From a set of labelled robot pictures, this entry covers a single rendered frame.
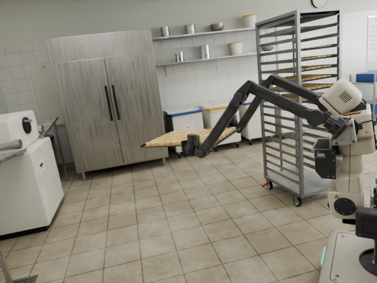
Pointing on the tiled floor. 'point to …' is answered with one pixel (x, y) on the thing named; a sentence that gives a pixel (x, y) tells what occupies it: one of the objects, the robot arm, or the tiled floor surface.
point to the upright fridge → (109, 97)
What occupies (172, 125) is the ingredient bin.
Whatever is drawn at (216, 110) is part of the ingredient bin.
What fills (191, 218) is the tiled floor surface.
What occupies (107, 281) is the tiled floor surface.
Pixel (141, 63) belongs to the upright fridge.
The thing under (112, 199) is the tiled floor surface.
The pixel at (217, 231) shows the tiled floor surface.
